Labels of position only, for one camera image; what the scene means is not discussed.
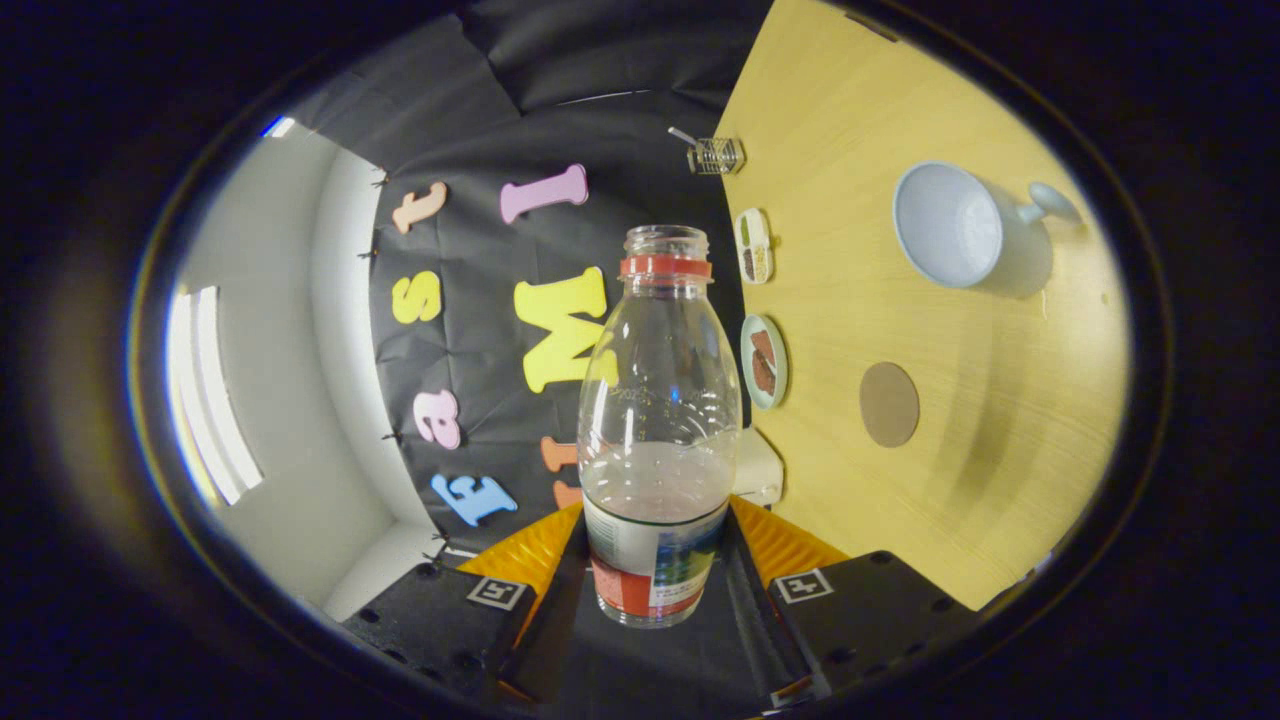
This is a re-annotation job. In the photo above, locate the light blue cup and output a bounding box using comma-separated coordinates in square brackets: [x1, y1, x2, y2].
[892, 161, 1083, 290]

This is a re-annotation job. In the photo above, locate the pale green plate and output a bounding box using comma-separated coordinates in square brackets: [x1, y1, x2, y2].
[741, 314, 789, 411]

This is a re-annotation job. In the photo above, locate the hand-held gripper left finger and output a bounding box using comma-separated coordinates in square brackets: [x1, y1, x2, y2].
[340, 500, 591, 701]

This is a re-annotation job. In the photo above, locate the round brown coaster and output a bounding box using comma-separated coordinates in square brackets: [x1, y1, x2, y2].
[859, 361, 920, 448]

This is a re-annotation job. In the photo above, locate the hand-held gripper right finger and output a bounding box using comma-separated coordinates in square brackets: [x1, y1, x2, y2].
[726, 495, 983, 699]

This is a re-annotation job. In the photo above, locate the small wire basket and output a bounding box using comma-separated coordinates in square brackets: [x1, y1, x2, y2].
[687, 137, 746, 176]

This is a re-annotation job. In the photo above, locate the white toaster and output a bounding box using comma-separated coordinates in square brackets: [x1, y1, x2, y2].
[733, 428, 785, 508]

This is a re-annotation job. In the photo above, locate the clear juice bottle red label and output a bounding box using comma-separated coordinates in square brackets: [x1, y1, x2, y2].
[577, 225, 743, 629]

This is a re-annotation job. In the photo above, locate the white divided condiment tray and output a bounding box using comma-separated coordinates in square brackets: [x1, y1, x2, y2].
[733, 208, 774, 284]

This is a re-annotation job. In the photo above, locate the wooden table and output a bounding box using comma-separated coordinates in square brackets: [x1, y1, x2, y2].
[715, 0, 1136, 611]

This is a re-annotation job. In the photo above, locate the black backdrop cloth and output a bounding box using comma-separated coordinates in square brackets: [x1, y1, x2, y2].
[290, 0, 781, 701]

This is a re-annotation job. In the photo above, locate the large ceiling light panel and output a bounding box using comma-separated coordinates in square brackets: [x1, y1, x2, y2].
[165, 285, 263, 506]

